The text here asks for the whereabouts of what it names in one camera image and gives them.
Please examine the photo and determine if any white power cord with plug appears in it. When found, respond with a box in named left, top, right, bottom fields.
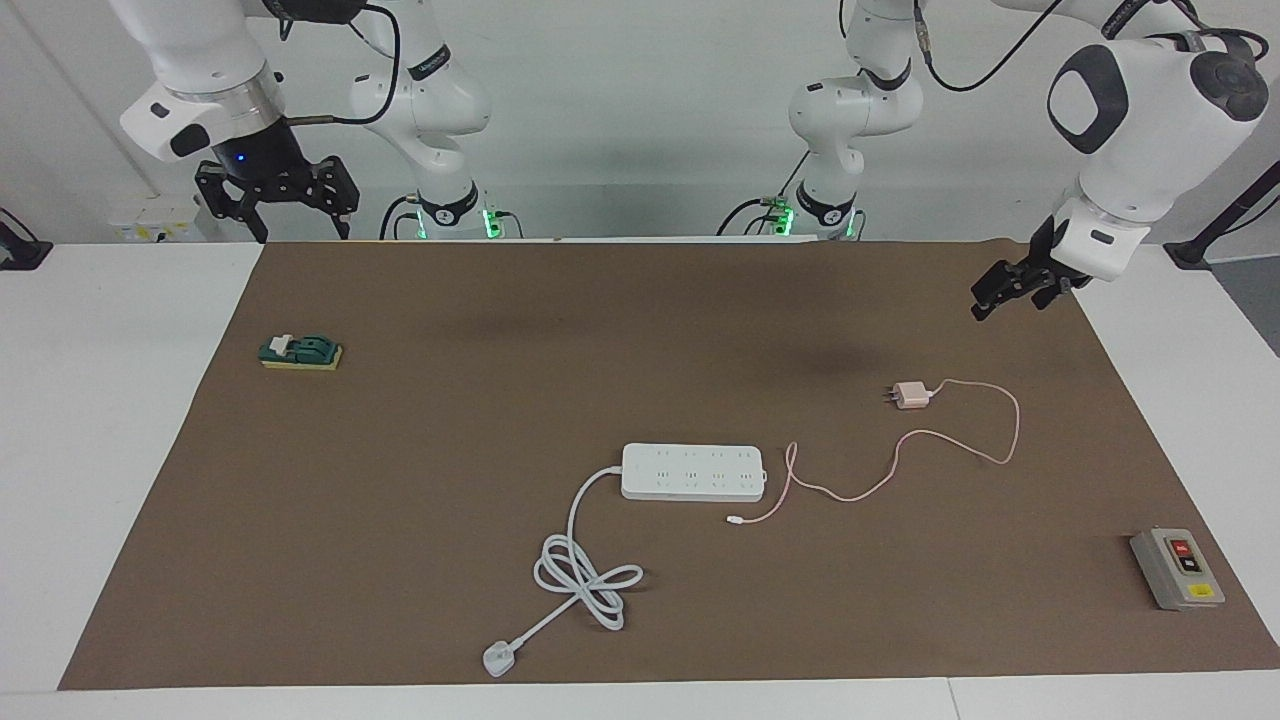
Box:
left=483, top=463, right=646, bottom=679

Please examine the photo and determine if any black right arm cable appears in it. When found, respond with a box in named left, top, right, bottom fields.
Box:
left=265, top=0, right=421, bottom=241

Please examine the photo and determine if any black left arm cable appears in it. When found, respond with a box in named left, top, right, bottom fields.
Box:
left=715, top=0, right=1261, bottom=238

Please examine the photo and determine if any white wall socket box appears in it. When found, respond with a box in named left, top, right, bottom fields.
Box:
left=108, top=195, right=223, bottom=243

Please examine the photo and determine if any green knife switch yellow base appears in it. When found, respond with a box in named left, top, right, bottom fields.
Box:
left=258, top=334, right=344, bottom=372

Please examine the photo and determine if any brown table mat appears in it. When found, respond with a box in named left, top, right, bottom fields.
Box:
left=58, top=240, right=1280, bottom=691

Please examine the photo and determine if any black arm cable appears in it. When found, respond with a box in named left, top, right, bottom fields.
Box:
left=265, top=0, right=421, bottom=241
left=715, top=0, right=1261, bottom=238

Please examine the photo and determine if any white power strip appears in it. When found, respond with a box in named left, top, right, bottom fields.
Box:
left=621, top=443, right=768, bottom=502

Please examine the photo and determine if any grey on off switch box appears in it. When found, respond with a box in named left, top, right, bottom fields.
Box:
left=1130, top=528, right=1227, bottom=611

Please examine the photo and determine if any pink charging cable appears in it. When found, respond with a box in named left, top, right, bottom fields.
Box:
left=727, top=378, right=1021, bottom=526

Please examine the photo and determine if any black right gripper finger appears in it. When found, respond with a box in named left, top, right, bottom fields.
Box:
left=305, top=155, right=359, bottom=241
left=195, top=162, right=269, bottom=243

